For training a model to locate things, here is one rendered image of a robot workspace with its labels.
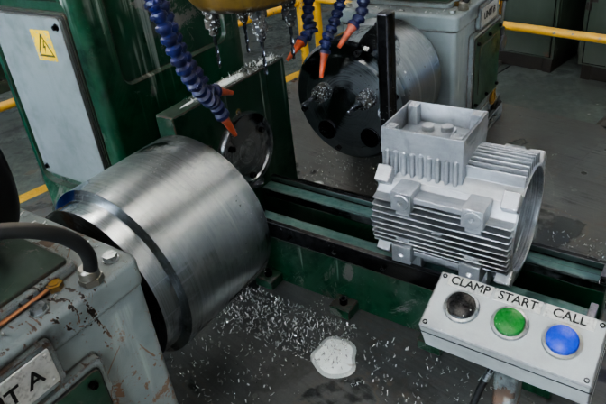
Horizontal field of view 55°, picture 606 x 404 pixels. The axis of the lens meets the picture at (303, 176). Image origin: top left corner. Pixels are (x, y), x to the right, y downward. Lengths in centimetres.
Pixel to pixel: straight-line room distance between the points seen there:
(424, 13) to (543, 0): 282
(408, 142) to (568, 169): 68
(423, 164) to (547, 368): 33
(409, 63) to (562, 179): 46
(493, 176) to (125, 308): 49
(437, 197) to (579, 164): 70
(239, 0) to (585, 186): 86
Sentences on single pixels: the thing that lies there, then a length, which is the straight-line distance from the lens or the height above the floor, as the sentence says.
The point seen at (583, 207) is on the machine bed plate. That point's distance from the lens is 132.
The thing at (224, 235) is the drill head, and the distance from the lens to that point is 75.
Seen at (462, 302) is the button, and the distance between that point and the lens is 65.
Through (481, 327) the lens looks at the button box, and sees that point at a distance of 64.
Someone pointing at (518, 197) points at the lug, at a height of 109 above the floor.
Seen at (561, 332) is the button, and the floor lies 107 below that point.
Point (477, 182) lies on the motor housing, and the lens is 82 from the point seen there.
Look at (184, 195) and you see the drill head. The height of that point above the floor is 114.
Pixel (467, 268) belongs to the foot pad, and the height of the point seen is 98.
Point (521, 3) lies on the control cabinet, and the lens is 416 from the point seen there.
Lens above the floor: 151
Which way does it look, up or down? 30 degrees down
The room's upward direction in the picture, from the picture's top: 7 degrees counter-clockwise
